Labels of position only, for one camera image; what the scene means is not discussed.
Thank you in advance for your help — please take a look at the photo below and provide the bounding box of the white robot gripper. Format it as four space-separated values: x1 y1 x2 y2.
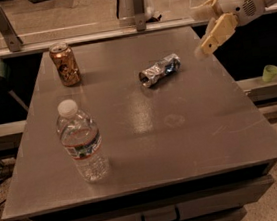
190 0 264 60

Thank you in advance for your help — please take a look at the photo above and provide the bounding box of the dented blue redbull can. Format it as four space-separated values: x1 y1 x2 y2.
138 54 181 88

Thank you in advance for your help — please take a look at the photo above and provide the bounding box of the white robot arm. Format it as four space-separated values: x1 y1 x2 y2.
191 0 277 60

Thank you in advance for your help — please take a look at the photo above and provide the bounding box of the gold soda can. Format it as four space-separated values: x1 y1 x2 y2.
49 42 81 87

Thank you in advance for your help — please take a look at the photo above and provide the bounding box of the small green plastic cup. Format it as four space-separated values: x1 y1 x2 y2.
262 64 277 83

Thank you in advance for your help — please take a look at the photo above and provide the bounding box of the clear plastic water bottle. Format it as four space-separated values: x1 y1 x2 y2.
56 99 109 183

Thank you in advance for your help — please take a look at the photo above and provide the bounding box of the middle metal railing bracket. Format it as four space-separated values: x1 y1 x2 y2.
132 0 146 32

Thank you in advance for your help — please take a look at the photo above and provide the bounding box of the metal railing bracket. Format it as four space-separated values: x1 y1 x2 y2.
132 0 146 32
0 6 23 52

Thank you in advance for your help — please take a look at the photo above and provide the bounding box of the metal horizontal rail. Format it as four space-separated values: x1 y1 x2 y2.
0 1 277 61

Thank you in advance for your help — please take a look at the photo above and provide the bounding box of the left metal railing bracket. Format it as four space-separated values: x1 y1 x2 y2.
0 6 23 52

